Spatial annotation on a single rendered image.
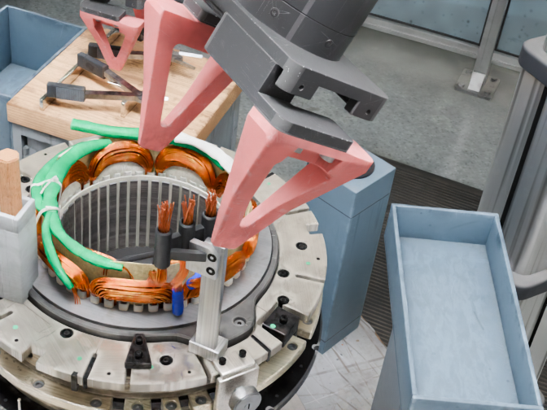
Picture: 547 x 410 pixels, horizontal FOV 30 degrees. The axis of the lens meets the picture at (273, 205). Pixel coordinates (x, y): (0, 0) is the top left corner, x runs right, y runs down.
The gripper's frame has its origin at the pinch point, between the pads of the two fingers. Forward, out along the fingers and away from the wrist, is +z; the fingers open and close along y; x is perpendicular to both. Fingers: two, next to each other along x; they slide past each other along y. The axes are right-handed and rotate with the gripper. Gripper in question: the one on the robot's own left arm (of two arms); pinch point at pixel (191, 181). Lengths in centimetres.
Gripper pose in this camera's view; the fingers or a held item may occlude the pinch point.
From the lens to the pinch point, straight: 50.9
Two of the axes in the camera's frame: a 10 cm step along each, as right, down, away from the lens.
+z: -5.2, 7.9, 3.3
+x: 7.0, 1.6, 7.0
